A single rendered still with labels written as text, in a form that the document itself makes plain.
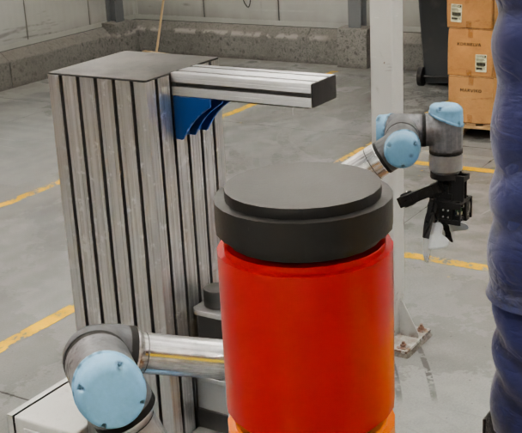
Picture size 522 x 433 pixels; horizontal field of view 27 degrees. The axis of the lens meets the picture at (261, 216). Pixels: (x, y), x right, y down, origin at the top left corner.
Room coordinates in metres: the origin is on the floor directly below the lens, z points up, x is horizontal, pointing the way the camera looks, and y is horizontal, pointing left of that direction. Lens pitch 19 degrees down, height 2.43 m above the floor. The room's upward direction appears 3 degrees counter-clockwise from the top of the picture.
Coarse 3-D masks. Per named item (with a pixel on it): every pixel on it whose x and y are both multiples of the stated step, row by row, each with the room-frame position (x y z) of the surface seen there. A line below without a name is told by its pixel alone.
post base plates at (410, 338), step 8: (400, 304) 5.04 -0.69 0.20; (400, 312) 5.04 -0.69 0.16; (408, 312) 5.02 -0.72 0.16; (400, 320) 5.04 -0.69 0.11; (408, 320) 5.02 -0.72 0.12; (400, 328) 5.04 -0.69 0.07; (408, 328) 5.02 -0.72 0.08; (416, 328) 5.10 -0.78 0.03; (424, 328) 5.08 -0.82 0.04; (400, 336) 5.01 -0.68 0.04; (408, 336) 5.01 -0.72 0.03; (416, 336) 4.99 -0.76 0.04; (424, 336) 5.02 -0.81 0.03; (400, 344) 4.88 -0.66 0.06; (408, 344) 4.92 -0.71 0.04; (416, 344) 4.94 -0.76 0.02; (400, 352) 4.85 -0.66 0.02; (408, 352) 4.85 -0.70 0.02
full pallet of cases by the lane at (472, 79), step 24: (456, 0) 8.95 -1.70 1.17; (480, 0) 8.83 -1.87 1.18; (456, 24) 8.95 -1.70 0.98; (480, 24) 8.83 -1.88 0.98; (456, 48) 8.95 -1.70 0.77; (480, 48) 8.83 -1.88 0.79; (456, 72) 8.96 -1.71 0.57; (480, 72) 8.83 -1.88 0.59; (456, 96) 8.94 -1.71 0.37; (480, 96) 8.82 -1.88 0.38; (480, 120) 8.83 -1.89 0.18
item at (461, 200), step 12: (444, 180) 2.30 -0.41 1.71; (456, 180) 2.30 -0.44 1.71; (444, 192) 2.32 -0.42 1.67; (456, 192) 2.30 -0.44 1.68; (432, 204) 2.31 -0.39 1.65; (444, 204) 2.30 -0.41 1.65; (456, 204) 2.28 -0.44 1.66; (468, 204) 2.32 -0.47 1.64; (444, 216) 2.31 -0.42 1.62; (456, 216) 2.29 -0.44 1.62; (468, 216) 2.32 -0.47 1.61
